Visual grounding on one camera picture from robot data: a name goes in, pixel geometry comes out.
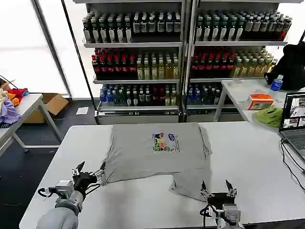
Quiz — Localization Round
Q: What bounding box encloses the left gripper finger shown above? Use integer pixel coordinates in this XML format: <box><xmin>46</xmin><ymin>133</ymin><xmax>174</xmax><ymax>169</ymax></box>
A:
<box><xmin>72</xmin><ymin>161</ymin><xmax>86</xmax><ymax>177</ymax></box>
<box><xmin>90</xmin><ymin>161</ymin><xmax>107</xmax><ymax>185</ymax></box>

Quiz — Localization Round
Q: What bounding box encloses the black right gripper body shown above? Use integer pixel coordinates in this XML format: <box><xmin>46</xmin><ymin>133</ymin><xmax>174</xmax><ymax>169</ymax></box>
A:
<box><xmin>207</xmin><ymin>192</ymin><xmax>237</xmax><ymax>208</ymax></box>

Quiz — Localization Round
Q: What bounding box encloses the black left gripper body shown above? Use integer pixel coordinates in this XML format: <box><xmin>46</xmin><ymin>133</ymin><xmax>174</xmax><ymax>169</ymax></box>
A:
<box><xmin>72</xmin><ymin>172</ymin><xmax>98</xmax><ymax>197</ymax></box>

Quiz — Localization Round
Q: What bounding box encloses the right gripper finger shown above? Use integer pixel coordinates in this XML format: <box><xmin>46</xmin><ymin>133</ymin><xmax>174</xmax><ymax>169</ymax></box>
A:
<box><xmin>225</xmin><ymin>179</ymin><xmax>238</xmax><ymax>198</ymax></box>
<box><xmin>200</xmin><ymin>179</ymin><xmax>214</xmax><ymax>199</ymax></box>

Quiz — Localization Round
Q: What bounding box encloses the grey printed t-shirt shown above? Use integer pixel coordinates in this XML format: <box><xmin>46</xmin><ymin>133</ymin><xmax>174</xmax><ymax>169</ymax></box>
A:
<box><xmin>101</xmin><ymin>122</ymin><xmax>213</xmax><ymax>202</ymax></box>

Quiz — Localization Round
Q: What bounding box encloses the white paper sheet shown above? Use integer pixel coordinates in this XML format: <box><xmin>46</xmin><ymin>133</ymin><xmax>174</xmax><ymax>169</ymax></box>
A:
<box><xmin>76</xmin><ymin>106</ymin><xmax>90</xmax><ymax>116</ymax></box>

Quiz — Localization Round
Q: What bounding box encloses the large brown cardboard box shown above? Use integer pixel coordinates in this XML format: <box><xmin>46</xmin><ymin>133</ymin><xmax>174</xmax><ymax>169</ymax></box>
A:
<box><xmin>23</xmin><ymin>93</ymin><xmax>70</xmax><ymax>124</ymax></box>

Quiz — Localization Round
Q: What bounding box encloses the white side table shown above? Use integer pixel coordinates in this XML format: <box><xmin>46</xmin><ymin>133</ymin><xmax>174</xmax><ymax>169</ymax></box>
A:
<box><xmin>0</xmin><ymin>93</ymin><xmax>63</xmax><ymax>154</ymax></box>

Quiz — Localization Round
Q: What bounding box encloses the green cloth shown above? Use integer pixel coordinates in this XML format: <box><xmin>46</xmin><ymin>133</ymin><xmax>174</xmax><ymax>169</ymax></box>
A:
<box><xmin>253</xmin><ymin>105</ymin><xmax>284</xmax><ymax>129</ymax></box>

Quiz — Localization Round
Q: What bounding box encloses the purple cloth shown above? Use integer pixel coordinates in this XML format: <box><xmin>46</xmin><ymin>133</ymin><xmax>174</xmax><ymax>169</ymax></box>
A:
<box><xmin>0</xmin><ymin>97</ymin><xmax>22</xmax><ymax>125</ymax></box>

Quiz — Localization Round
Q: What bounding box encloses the orange tissue box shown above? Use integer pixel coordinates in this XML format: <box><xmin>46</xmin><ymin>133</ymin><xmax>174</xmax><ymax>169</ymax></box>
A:
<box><xmin>247</xmin><ymin>93</ymin><xmax>275</xmax><ymax>111</ymax></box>

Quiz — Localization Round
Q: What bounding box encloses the white desk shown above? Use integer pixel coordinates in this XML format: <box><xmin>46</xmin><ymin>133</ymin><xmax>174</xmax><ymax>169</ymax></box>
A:
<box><xmin>213</xmin><ymin>78</ymin><xmax>305</xmax><ymax>131</ymax></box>

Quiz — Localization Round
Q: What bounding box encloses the orange and red cloth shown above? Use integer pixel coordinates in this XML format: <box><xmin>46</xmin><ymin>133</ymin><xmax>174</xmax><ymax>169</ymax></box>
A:
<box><xmin>7</xmin><ymin>87</ymin><xmax>30</xmax><ymax>107</ymax></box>

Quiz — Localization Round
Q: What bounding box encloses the grey laptop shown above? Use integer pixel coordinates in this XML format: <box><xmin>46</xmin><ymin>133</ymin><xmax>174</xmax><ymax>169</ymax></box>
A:
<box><xmin>278</xmin><ymin>91</ymin><xmax>305</xmax><ymax>161</ymax></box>

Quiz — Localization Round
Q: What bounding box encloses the small brown cardboard box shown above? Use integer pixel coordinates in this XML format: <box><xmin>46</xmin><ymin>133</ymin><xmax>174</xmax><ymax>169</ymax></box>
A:
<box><xmin>0</xmin><ymin>79</ymin><xmax>16</xmax><ymax>92</ymax></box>

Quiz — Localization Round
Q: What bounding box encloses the blue-capped water bottle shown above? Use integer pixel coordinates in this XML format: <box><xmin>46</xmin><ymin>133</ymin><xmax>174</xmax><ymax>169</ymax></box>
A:
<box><xmin>270</xmin><ymin>74</ymin><xmax>285</xmax><ymax>92</ymax></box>

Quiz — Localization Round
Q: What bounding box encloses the shelf rack with bottles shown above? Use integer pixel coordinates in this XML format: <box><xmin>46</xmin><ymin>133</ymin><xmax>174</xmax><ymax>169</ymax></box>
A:
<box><xmin>185</xmin><ymin>0</ymin><xmax>296</xmax><ymax>122</ymax></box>
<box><xmin>71</xmin><ymin>0</ymin><xmax>189</xmax><ymax>125</ymax></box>

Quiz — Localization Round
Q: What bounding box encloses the black slanted pole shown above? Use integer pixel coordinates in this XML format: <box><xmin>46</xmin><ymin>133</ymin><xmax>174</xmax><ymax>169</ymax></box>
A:
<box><xmin>61</xmin><ymin>0</ymin><xmax>99</xmax><ymax>125</ymax></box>

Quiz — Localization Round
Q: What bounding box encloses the black bag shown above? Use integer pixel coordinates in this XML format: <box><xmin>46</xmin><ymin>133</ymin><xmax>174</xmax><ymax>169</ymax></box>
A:
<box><xmin>264</xmin><ymin>41</ymin><xmax>305</xmax><ymax>91</ymax></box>

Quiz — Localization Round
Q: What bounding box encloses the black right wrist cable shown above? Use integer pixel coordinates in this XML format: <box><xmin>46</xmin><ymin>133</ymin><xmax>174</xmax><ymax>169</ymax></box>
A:
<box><xmin>199</xmin><ymin>203</ymin><xmax>216</xmax><ymax>229</ymax></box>

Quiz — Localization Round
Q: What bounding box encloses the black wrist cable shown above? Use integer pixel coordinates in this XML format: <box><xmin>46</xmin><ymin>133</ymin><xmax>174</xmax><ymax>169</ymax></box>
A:
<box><xmin>199</xmin><ymin>203</ymin><xmax>216</xmax><ymax>229</ymax></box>
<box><xmin>37</xmin><ymin>187</ymin><xmax>57</xmax><ymax>199</ymax></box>

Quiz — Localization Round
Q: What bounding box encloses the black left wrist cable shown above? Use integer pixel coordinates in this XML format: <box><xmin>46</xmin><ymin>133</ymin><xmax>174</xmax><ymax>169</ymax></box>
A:
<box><xmin>37</xmin><ymin>187</ymin><xmax>57</xmax><ymax>199</ymax></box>

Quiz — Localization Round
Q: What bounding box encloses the black laptop cable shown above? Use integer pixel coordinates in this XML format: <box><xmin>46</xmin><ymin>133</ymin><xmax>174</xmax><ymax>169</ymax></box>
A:
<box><xmin>280</xmin><ymin>138</ymin><xmax>305</xmax><ymax>192</ymax></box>

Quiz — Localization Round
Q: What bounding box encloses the thin black cable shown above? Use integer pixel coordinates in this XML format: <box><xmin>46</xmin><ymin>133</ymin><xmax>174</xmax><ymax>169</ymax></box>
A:
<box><xmin>0</xmin><ymin>75</ymin><xmax>19</xmax><ymax>96</ymax></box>

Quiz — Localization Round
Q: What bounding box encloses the grey window frame post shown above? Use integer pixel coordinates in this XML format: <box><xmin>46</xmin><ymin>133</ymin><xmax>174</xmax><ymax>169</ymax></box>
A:
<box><xmin>30</xmin><ymin>0</ymin><xmax>72</xmax><ymax>98</ymax></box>

